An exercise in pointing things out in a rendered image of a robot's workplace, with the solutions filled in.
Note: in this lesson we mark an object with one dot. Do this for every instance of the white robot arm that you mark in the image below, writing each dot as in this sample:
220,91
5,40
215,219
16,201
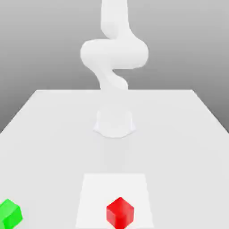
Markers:
114,53

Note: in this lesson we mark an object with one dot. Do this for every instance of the small red cube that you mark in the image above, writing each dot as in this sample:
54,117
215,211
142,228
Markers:
119,212

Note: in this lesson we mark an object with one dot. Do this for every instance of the small green cube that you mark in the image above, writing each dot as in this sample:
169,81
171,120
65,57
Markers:
9,213

